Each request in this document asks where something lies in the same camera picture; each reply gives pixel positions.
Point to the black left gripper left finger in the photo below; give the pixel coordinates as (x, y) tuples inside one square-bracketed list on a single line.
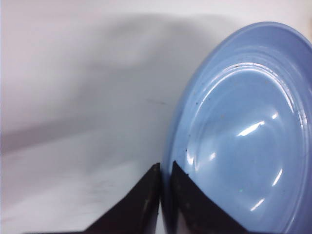
[(136, 213)]

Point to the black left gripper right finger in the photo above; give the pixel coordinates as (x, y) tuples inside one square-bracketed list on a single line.
[(194, 212)]

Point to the blue round plate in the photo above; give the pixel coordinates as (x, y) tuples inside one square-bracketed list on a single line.
[(242, 130)]

